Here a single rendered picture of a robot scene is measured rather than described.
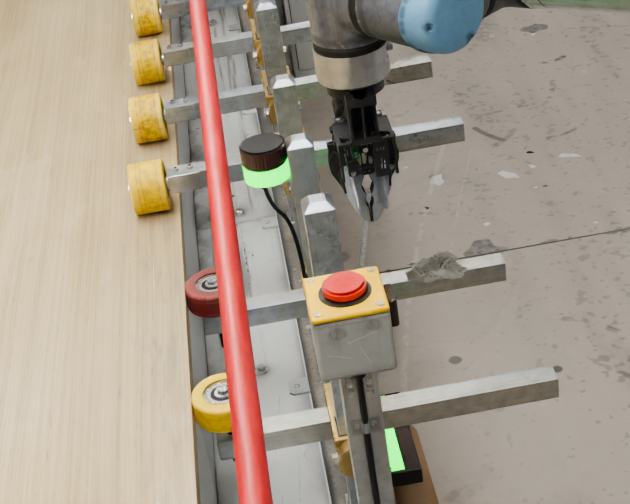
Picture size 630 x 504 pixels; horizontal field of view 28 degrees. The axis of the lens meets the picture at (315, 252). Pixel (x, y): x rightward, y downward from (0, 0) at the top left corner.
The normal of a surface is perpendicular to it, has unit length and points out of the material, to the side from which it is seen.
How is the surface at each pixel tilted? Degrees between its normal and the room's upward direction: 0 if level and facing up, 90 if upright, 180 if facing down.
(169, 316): 0
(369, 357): 90
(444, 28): 90
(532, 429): 0
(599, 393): 0
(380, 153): 90
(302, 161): 90
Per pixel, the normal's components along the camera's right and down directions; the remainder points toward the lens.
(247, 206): -0.14, -0.84
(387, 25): -0.67, 0.60
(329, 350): 0.12, 0.51
